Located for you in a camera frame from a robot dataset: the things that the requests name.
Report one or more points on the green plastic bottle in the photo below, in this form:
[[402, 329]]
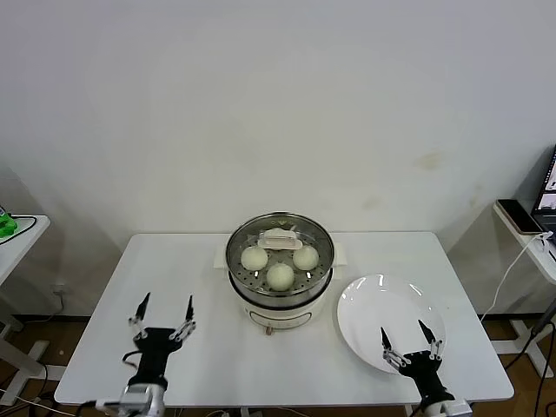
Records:
[[6, 226]]

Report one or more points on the white wall socket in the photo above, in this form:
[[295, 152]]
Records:
[[58, 286]]

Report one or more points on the cream electric cooking pot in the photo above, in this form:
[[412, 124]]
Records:
[[282, 319]]

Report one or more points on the white steamed baozi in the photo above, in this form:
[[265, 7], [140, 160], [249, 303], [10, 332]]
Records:
[[254, 258], [280, 276], [305, 258]]

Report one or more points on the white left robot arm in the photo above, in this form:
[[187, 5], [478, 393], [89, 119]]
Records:
[[139, 401]]

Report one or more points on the round glass pot lid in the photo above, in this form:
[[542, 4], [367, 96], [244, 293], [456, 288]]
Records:
[[313, 230]]

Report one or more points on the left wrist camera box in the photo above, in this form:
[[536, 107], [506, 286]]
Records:
[[130, 401]]

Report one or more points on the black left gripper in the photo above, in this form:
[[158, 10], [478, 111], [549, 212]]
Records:
[[154, 352]]

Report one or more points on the white side table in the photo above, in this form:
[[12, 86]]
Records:
[[545, 265], [17, 256]]

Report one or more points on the stainless steel steamer basket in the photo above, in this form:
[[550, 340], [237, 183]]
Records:
[[243, 284]]

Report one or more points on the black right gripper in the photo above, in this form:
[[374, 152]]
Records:
[[423, 371]]

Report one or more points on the black phone tan case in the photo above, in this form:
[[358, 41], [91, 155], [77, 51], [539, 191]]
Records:
[[520, 215]]

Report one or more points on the large white round plate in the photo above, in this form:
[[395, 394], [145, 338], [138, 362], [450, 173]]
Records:
[[382, 313]]

